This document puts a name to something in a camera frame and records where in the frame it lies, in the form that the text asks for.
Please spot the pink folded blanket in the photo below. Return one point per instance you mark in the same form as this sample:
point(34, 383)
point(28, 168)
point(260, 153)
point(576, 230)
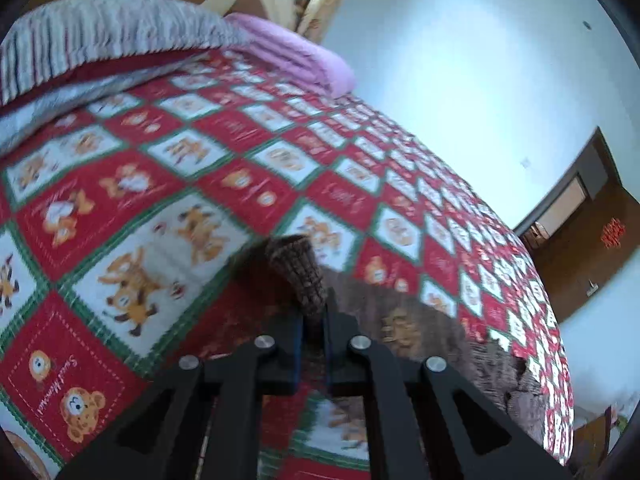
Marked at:
point(300, 57)

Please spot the red printed bear blanket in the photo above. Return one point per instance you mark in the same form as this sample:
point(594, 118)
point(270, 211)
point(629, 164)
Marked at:
point(165, 200)

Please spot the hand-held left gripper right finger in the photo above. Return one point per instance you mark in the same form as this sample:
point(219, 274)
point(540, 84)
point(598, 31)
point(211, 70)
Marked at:
point(327, 355)

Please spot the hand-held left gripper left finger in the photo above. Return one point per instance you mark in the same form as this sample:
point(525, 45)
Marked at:
point(298, 352)

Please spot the grey striped pillow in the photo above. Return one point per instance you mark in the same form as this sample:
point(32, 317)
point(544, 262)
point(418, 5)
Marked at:
point(110, 35)

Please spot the wooden furniture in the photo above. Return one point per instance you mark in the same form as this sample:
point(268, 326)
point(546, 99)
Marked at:
point(595, 435)

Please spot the brown knit sweater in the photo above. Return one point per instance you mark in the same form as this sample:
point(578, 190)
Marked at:
point(400, 312)

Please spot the red door decoration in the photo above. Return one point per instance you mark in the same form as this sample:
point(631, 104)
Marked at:
point(613, 233)

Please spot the brown wooden door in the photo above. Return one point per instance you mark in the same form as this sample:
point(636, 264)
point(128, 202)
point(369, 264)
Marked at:
point(575, 260)

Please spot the golden curtain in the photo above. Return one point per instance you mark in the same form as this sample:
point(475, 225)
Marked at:
point(327, 0)

